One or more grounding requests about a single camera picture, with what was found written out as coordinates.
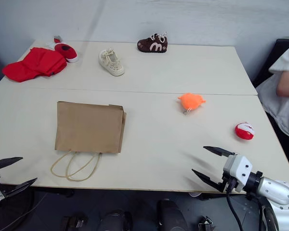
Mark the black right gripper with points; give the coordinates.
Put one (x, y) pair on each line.
(232, 184)

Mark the black chair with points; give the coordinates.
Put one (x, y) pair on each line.
(265, 67)

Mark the small dark metal bracket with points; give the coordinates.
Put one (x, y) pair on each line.
(206, 225)

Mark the cream knitted shoe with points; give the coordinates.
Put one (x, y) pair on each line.
(112, 63)

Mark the red cloth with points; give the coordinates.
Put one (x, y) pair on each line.
(36, 63)

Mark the red canvas shoe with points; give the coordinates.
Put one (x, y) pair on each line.
(67, 51)

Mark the orange plush toy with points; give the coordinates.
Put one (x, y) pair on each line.
(190, 100)

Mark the large dark rounded shape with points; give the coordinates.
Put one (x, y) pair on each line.
(172, 216)

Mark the brown plush shoe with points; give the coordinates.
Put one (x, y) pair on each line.
(152, 45)

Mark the person in white shirt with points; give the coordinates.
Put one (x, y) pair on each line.
(285, 79)

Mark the red and white plush toy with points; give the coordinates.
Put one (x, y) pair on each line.
(243, 132)

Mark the small dark boxy shape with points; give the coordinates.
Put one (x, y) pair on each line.
(75, 222)

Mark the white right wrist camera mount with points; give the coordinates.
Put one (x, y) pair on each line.
(238, 167)

